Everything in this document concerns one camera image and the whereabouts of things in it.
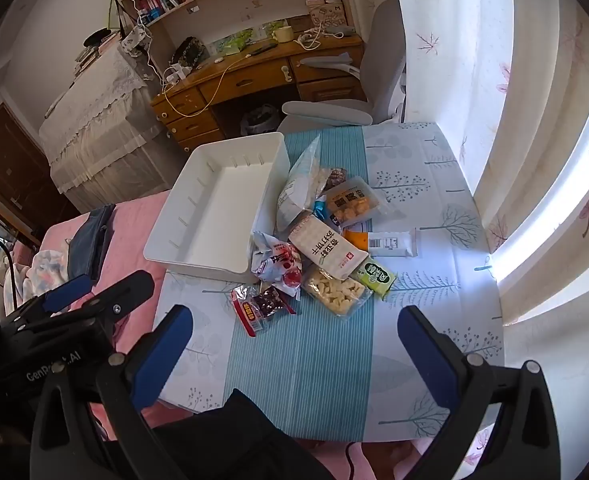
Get white leaf printed curtain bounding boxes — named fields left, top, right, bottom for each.
left=389, top=0, right=589, bottom=461

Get pink quilt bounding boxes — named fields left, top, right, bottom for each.
left=4, top=192, right=495, bottom=480

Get grey office chair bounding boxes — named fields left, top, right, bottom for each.
left=277, top=0, right=407, bottom=133

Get white blue fluffy cloth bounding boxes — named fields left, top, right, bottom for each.
left=24, top=250, right=70, bottom=291

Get white lace furniture cover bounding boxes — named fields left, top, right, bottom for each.
left=39, top=42, right=175, bottom=213

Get wooden bookshelf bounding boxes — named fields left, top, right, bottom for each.
left=102, top=0, right=360, bottom=68

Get red packet of dark dates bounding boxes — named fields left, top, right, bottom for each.
left=232, top=285, right=297, bottom=337

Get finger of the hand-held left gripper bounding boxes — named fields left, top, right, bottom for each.
left=22, top=270, right=156, bottom=341
left=0, top=274, right=95, bottom=333

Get cream charging cable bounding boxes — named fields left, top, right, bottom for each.
left=162, top=52, right=255, bottom=116

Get person's black clothing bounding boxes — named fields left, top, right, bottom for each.
left=149, top=387, right=355, bottom=480

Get clear packet of walnut dates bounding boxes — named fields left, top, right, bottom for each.
left=324, top=167, right=348, bottom=191

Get large pale translucent snack packet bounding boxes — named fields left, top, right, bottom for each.
left=276, top=135, right=325, bottom=233

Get red white cookie packet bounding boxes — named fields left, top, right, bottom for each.
left=274, top=266, right=306, bottom=298

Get black cable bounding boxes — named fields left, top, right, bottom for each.
left=0, top=240, right=22, bottom=311
left=344, top=442, right=361, bottom=480

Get dark wooden cabinet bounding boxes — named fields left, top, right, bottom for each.
left=0, top=102, right=80, bottom=246

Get orange and white bar packet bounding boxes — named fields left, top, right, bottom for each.
left=343, top=227, right=419, bottom=257

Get white patterned box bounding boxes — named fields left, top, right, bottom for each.
left=307, top=0, right=347, bottom=31

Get white power strip with cord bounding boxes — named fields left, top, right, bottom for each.
left=294, top=25, right=360, bottom=51

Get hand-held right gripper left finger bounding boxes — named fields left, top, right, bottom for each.
left=30, top=304, right=195, bottom=480

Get wooden desk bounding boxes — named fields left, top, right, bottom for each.
left=152, top=35, right=367, bottom=153

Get black waste bin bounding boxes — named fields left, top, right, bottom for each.
left=239, top=104, right=282, bottom=136

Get black patterned bag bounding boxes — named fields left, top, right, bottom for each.
left=168, top=36, right=210, bottom=68

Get stack of books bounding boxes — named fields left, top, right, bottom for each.
left=74, top=42, right=120, bottom=78

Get clear packet of pale chunks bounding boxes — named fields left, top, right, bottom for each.
left=301, top=265, right=375, bottom=317

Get beige cracker packet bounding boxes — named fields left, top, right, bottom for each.
left=288, top=212, right=370, bottom=281

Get dark blue jeans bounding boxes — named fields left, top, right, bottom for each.
left=67, top=204, right=116, bottom=281

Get white plastic storage box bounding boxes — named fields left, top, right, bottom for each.
left=143, top=131, right=291, bottom=285

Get clear packet of orange crackers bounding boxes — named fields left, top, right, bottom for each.
left=324, top=176, right=390, bottom=228

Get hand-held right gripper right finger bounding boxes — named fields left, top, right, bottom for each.
left=397, top=305, right=560, bottom=480

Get white floral bag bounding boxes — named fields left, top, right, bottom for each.
left=119, top=25, right=152, bottom=58

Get green printed tissue pack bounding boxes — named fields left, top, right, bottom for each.
left=209, top=30, right=255, bottom=56

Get green snack packet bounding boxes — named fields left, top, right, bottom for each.
left=350, top=257, right=398, bottom=301

